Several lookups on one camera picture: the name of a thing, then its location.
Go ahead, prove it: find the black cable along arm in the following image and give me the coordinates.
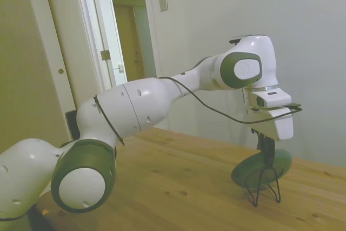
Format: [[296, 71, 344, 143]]
[[92, 76, 303, 147]]

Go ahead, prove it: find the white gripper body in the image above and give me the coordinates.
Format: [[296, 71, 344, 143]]
[[246, 107, 295, 141]]

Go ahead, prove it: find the black wire plate stand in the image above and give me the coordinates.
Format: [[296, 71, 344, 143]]
[[247, 167, 282, 208]]

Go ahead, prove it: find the dark green round plate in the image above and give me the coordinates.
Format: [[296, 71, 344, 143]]
[[230, 148, 294, 190]]

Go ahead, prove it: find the black box behind arm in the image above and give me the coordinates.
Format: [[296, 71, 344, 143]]
[[65, 109, 81, 141]]

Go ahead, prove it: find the brown wooden door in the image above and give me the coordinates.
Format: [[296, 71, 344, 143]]
[[113, 3, 147, 82]]

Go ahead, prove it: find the flat wrist camera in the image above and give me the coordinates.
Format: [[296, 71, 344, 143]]
[[282, 102, 303, 113]]

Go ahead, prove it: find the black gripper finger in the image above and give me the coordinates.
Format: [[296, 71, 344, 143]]
[[263, 134, 276, 166], [254, 129, 267, 151]]

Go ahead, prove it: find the beige sliding door panel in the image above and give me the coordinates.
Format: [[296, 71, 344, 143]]
[[22, 0, 107, 141]]

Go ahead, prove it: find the white door frame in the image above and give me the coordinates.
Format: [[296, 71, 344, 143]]
[[72, 0, 163, 91]]

